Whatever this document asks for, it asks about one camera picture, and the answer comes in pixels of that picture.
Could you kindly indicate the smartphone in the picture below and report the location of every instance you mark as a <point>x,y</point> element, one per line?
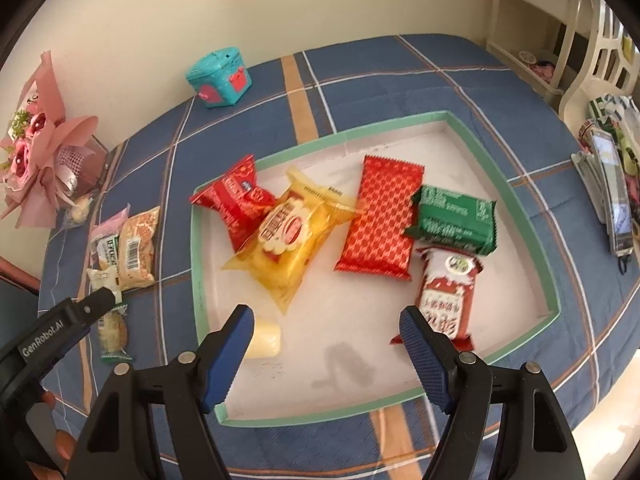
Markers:
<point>615,195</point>

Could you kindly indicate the green snack packet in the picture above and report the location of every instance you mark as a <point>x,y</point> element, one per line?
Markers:
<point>455,220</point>

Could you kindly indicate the white chair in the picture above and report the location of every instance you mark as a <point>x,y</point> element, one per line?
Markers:
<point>530,10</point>
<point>595,50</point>

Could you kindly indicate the white tray with teal rim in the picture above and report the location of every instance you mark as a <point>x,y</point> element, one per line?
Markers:
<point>350,360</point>

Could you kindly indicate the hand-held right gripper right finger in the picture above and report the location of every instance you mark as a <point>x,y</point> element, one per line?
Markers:
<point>425,355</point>

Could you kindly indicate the pink snack packet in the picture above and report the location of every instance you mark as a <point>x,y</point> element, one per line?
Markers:
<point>117,217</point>

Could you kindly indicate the yellow cake packet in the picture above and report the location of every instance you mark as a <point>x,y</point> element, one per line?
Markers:
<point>285,240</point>

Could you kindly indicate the red patterned snack packet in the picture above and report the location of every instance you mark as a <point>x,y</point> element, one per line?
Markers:
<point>380,215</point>

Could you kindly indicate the pale yellow small packet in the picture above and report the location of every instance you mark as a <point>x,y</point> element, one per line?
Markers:
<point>265,340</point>

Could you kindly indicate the pink rose bouquet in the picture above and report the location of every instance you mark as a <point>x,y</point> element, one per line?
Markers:
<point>40,160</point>

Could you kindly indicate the white snack packet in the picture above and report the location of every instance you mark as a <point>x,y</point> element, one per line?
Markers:
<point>105,255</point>

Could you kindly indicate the teal toy box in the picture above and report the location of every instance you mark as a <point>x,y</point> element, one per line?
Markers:
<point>217,75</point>

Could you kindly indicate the person's left hand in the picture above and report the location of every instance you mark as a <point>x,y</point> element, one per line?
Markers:
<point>65,445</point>

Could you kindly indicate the beige bread packet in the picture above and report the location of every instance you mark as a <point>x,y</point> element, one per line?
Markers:
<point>140,245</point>

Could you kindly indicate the red flower print packet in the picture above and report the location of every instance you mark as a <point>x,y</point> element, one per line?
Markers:
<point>235,200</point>

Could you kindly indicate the small clear candy packet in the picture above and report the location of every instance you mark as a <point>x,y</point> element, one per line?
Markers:
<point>80,210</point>

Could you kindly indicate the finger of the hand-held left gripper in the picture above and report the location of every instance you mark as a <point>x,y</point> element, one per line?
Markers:
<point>100,302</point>

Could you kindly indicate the dark red biscuit packet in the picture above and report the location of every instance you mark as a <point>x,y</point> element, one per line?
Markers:
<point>445,295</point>

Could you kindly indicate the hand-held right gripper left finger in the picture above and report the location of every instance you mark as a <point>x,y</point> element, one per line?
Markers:
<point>225,355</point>

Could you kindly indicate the clear rice cracker packet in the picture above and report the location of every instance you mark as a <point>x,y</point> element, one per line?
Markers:
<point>112,332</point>

